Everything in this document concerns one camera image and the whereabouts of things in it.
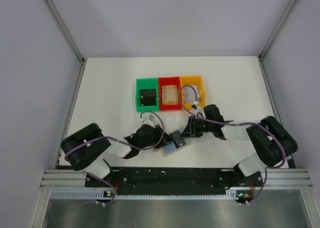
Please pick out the green plastic bin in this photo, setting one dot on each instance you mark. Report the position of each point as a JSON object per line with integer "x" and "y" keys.
{"x": 146, "y": 83}

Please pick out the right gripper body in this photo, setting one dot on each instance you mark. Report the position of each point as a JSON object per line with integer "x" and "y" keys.
{"x": 191, "y": 127}

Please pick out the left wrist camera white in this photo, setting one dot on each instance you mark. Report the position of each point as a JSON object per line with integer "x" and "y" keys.
{"x": 150, "y": 120}

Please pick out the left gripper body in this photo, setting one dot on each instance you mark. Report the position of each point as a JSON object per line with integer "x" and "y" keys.
{"x": 161, "y": 135}

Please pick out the black cards stack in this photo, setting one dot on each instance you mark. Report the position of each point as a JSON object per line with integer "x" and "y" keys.
{"x": 148, "y": 97}

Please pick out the left aluminium frame post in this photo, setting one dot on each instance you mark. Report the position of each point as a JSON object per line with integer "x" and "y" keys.
{"x": 64, "y": 30}

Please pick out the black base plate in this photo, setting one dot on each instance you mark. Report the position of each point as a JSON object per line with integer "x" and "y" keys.
{"x": 178, "y": 181}

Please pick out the aluminium frame post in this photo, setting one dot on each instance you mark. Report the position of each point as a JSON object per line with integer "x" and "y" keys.
{"x": 64, "y": 30}
{"x": 277, "y": 30}

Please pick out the right aluminium frame post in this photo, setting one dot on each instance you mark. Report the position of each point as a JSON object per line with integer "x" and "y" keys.
{"x": 277, "y": 30}

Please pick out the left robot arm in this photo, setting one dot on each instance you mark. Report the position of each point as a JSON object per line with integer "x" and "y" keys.
{"x": 85, "y": 149}

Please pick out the yellow plastic bin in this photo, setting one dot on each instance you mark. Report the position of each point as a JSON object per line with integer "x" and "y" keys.
{"x": 193, "y": 80}

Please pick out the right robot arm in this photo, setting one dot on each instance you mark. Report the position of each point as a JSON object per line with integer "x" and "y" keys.
{"x": 272, "y": 143}

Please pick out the red plastic bin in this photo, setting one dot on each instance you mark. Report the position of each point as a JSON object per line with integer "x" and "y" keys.
{"x": 163, "y": 81}

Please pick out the silver cards stack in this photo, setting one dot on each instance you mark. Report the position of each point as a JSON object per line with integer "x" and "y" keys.
{"x": 191, "y": 94}

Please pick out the grey slotted cable duct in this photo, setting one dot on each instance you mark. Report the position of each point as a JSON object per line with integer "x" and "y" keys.
{"x": 87, "y": 194}

